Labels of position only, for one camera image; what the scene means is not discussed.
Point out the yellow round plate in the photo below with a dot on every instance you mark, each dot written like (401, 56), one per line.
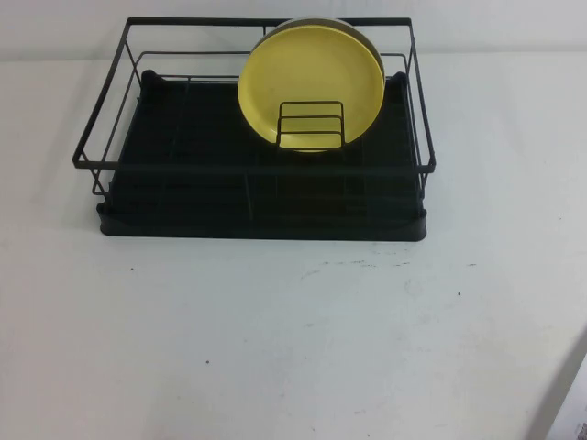
(312, 69)

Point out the black plastic drip tray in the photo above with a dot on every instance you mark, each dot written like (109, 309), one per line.
(229, 224)

